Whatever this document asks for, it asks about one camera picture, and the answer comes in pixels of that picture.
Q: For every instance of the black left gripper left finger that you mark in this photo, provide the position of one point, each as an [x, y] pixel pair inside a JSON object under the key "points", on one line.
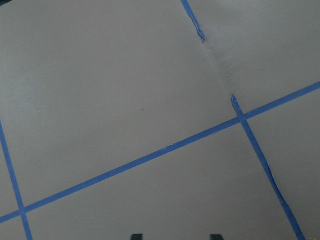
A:
{"points": [[136, 236]]}

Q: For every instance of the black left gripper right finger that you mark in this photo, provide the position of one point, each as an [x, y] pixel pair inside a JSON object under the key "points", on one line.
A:
{"points": [[215, 236]]}

